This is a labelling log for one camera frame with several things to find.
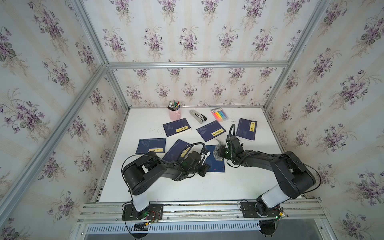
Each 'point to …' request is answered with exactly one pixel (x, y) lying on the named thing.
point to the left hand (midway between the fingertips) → (209, 169)
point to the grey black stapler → (199, 117)
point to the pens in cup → (174, 106)
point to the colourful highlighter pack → (219, 114)
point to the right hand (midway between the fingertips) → (219, 151)
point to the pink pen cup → (175, 115)
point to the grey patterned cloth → (215, 151)
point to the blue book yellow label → (246, 128)
